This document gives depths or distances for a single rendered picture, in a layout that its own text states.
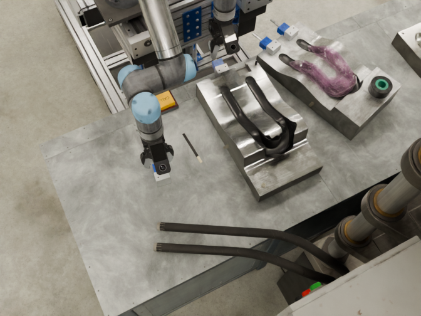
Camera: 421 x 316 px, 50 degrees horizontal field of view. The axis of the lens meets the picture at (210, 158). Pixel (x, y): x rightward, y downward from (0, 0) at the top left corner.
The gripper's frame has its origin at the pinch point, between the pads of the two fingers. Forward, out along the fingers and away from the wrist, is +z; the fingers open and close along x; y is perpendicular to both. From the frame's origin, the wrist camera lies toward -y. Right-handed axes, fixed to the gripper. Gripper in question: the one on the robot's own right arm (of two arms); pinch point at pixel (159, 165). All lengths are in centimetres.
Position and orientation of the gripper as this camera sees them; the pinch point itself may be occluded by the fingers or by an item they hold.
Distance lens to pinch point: 152.2
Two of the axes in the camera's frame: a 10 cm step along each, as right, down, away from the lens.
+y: -3.3, -8.5, 4.1
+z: -0.1, 4.4, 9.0
